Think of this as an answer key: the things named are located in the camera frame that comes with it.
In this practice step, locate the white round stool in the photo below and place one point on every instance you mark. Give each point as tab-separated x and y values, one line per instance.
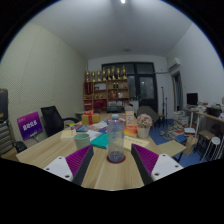
214	145

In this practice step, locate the black computer monitor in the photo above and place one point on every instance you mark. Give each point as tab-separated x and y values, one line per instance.
192	99

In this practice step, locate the dark glazed door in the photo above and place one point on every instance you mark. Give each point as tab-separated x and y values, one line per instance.
146	86

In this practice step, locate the flat round red coaster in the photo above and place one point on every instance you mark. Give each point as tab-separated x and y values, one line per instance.
108	161

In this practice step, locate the orange standing card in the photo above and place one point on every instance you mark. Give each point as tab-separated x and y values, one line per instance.
129	118

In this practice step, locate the teal book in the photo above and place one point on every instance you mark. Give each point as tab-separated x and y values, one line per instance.
100	141

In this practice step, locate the purple sign board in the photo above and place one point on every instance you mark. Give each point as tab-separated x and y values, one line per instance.
30	125

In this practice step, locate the black office chair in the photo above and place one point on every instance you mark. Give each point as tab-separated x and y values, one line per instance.
51	120

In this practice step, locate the pile of colourful books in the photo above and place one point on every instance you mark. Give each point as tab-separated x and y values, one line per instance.
178	123

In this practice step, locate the grey striped chair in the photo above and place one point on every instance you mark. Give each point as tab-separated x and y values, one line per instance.
5	136

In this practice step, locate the white printed paper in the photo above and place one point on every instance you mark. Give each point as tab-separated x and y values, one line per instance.
94	134

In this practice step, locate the pale green cup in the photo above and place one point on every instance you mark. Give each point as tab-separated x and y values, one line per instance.
82	141

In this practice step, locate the black chair armrest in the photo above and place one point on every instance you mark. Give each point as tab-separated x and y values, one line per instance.
20	146

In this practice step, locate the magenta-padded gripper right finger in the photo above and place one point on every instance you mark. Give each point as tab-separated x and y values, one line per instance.
146	160

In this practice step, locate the wooden side desk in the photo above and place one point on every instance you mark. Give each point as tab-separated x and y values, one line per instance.
206	117

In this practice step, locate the yellow gift box red ribbon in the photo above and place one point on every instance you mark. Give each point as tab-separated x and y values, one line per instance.
90	118

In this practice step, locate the wooden shelf unit with trophies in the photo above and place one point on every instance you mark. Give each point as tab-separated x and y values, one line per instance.
106	91

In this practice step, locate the grey armchair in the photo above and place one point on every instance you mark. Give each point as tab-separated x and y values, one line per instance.
148	111

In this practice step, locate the white wall air conditioner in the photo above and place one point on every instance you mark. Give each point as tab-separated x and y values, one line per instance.
174	64

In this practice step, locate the orange red book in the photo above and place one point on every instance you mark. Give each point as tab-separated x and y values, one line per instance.
130	130

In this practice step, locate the pink flowers in white pot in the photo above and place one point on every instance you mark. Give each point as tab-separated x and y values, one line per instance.
144	125

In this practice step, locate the dark bag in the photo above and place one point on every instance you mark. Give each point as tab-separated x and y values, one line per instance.
3	105

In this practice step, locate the clear plastic water bottle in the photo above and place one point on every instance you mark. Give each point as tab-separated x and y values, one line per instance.
116	140

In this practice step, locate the pale yellow notepad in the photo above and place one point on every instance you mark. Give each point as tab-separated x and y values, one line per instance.
68	134

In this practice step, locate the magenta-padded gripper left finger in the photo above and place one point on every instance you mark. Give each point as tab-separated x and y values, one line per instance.
79	160

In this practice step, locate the ceiling tube light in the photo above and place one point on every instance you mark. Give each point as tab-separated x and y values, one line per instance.
123	1

